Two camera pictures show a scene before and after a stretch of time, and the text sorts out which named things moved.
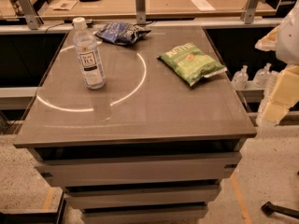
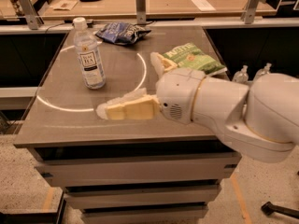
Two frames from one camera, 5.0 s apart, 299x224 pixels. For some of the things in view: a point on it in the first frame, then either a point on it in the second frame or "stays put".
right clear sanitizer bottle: (263, 77) stays put
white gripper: (289, 40) to (177, 93)
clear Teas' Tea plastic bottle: (88, 55) stays put
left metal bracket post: (34, 21) stays put
